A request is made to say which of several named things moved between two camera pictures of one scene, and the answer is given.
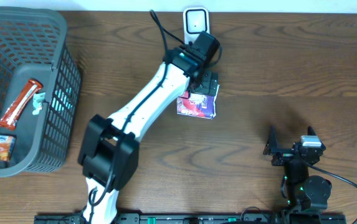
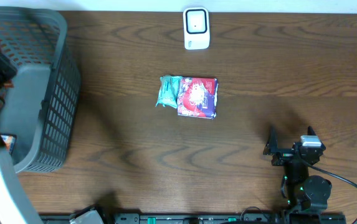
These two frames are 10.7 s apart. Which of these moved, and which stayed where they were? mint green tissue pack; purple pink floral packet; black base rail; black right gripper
Moved: mint green tissue pack
Stayed: black right gripper; black base rail; purple pink floral packet
